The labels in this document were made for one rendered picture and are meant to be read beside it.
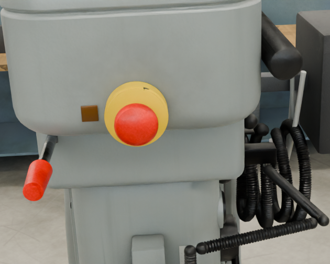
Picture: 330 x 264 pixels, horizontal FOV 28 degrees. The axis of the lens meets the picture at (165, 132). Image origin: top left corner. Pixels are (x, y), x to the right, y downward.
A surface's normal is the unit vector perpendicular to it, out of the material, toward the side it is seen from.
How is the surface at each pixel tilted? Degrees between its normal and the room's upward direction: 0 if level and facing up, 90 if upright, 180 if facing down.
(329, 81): 90
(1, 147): 0
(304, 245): 0
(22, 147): 0
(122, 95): 90
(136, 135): 95
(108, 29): 90
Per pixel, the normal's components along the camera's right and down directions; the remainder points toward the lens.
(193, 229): 0.32, 0.33
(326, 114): 0.04, 0.36
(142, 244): -0.04, -0.93
